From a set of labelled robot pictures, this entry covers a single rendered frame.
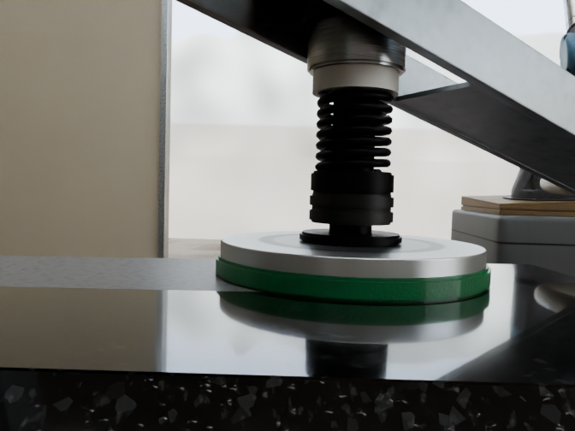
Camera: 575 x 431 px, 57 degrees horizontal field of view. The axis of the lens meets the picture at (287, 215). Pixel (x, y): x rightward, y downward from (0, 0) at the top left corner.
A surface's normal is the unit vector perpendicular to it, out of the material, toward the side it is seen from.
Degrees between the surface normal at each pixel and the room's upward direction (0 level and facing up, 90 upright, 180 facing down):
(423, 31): 90
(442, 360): 0
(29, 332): 0
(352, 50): 90
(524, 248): 90
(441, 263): 90
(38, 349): 0
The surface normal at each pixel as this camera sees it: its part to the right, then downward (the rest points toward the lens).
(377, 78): 0.38, 0.06
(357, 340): 0.03, -1.00
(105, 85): -0.04, 0.05
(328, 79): -0.71, 0.02
